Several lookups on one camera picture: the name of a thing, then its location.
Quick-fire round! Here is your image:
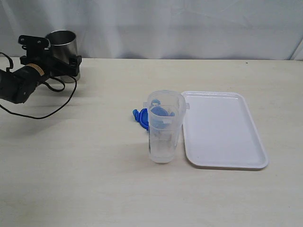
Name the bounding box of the blue plastic container lid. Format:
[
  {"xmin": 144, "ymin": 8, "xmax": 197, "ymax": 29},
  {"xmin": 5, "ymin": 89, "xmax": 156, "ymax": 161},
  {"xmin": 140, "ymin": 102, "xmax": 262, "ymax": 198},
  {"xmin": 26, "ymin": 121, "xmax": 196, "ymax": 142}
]
[{"xmin": 132, "ymin": 99, "xmax": 176, "ymax": 132}]

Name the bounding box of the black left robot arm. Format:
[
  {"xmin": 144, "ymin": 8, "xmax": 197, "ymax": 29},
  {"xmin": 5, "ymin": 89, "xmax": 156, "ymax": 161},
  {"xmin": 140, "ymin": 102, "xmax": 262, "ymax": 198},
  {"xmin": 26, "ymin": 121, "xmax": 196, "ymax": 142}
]
[{"xmin": 0, "ymin": 35, "xmax": 82, "ymax": 104}]

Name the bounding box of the clear plastic tall container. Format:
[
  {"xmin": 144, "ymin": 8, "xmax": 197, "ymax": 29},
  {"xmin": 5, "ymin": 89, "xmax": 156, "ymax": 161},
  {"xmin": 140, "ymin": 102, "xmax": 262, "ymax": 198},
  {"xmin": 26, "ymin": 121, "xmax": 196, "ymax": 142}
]
[{"xmin": 144, "ymin": 90, "xmax": 189, "ymax": 164}]

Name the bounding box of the stainless steel cup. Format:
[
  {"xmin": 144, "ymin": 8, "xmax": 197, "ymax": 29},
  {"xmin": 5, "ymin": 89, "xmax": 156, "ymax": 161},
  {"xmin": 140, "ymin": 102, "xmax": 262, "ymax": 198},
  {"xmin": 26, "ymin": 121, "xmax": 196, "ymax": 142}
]
[{"xmin": 45, "ymin": 30, "xmax": 81, "ymax": 83}]

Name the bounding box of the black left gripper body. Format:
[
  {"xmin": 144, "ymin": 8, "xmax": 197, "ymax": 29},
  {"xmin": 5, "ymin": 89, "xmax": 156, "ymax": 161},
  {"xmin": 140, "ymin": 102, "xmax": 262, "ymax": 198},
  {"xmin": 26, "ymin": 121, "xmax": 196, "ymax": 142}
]
[{"xmin": 18, "ymin": 35, "xmax": 56, "ymax": 77}]

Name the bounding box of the white plastic tray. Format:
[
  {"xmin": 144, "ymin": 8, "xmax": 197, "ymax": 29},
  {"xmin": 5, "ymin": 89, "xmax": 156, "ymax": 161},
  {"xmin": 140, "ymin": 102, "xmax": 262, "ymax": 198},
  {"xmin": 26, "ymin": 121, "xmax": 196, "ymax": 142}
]
[{"xmin": 182, "ymin": 91, "xmax": 269, "ymax": 170}]

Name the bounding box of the black thin cable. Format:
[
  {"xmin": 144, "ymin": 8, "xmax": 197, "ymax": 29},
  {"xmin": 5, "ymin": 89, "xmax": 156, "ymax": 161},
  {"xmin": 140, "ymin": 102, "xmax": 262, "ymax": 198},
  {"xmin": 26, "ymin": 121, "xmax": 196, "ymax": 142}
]
[{"xmin": 0, "ymin": 52, "xmax": 78, "ymax": 119}]

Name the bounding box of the white backdrop curtain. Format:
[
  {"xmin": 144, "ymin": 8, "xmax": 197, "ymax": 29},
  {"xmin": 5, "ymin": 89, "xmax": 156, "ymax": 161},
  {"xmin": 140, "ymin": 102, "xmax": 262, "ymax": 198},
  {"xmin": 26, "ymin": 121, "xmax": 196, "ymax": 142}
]
[{"xmin": 0, "ymin": 0, "xmax": 303, "ymax": 60}]

